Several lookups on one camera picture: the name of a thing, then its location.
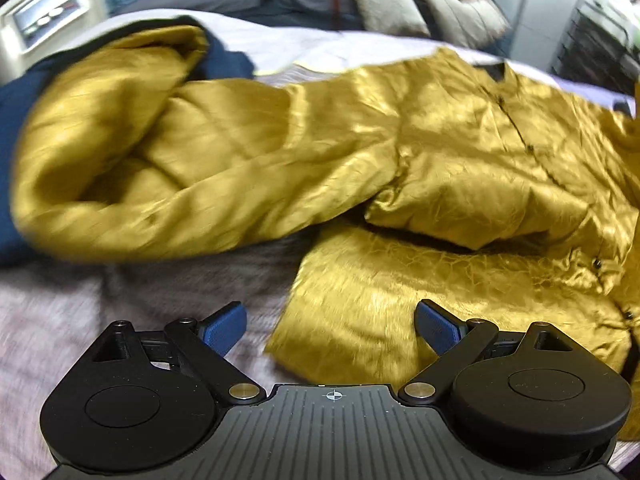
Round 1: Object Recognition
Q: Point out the black wire rack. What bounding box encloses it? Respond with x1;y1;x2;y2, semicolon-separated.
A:
550;0;640;98

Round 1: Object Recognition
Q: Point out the beige quilted jacket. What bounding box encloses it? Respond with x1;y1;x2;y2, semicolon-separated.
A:
295;0;511;48

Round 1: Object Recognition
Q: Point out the white appliance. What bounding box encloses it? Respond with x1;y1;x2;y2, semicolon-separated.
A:
0;0;108;83

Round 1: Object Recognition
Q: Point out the navy blue garment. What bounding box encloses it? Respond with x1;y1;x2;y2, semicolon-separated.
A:
0;35;257;268

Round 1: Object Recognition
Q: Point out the gold satin jacket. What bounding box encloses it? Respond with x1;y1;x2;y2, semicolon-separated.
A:
10;25;640;382

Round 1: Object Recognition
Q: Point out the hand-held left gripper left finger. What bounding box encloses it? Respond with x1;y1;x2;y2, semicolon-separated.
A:
90;301;267;404

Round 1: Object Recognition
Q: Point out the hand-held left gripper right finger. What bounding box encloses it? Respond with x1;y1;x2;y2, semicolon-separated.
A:
398;299;574;404

